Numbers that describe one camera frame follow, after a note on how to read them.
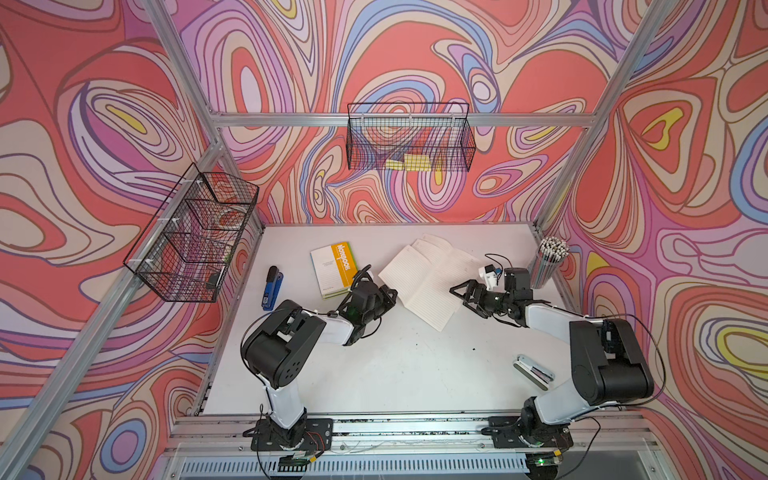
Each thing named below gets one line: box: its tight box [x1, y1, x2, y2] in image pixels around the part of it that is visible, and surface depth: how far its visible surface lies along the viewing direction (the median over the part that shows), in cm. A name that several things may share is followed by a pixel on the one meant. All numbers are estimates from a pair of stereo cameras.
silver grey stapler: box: [513, 354, 555, 391], surface depth 84 cm
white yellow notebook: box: [310, 241, 358, 299], surface depth 106 cm
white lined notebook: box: [378, 234, 480, 332], surface depth 102 cm
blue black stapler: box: [261, 265, 284, 311], surface depth 101 cm
